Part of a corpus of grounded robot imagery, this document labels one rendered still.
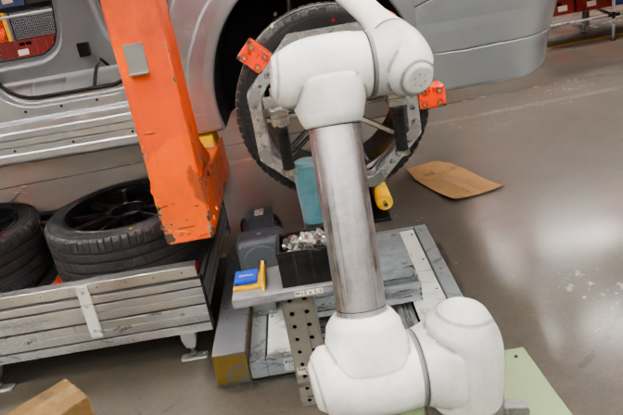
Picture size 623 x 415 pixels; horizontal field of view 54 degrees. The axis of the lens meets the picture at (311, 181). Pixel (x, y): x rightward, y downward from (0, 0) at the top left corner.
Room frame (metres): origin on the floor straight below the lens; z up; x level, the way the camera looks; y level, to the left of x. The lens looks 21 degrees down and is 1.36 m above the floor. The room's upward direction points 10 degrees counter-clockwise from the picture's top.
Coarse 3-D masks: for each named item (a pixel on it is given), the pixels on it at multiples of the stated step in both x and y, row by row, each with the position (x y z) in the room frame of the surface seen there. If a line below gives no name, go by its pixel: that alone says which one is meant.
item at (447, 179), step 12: (420, 168) 3.45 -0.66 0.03; (432, 168) 3.44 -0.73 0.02; (444, 168) 3.43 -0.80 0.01; (456, 168) 3.40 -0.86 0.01; (420, 180) 3.30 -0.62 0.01; (432, 180) 3.27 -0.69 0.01; (444, 180) 3.25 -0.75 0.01; (456, 180) 3.22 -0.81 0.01; (468, 180) 3.19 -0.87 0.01; (480, 180) 3.16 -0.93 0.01; (444, 192) 3.08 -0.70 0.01; (456, 192) 3.05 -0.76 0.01; (468, 192) 3.02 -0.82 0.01; (480, 192) 2.99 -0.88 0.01
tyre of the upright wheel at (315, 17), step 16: (288, 16) 2.07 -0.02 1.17; (304, 16) 2.02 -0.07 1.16; (320, 16) 2.02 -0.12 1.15; (336, 16) 2.02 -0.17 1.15; (272, 32) 2.03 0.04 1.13; (288, 32) 2.02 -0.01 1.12; (272, 48) 2.02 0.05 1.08; (240, 80) 2.03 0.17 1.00; (240, 96) 2.02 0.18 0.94; (240, 112) 2.02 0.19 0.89; (240, 128) 2.03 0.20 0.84; (256, 144) 2.02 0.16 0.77; (416, 144) 2.02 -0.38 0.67; (256, 160) 2.03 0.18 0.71; (400, 160) 2.02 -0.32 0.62; (272, 176) 2.03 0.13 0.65
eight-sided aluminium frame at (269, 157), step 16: (304, 32) 1.95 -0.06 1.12; (320, 32) 1.94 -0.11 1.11; (256, 80) 1.95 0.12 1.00; (256, 96) 1.94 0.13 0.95; (416, 96) 1.93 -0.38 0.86; (256, 112) 1.94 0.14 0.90; (416, 112) 1.93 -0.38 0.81; (256, 128) 1.94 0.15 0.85; (416, 128) 1.93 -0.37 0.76; (272, 160) 1.94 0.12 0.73; (384, 160) 1.94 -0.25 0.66; (288, 176) 1.94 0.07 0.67; (368, 176) 1.93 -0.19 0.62; (384, 176) 1.93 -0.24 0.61
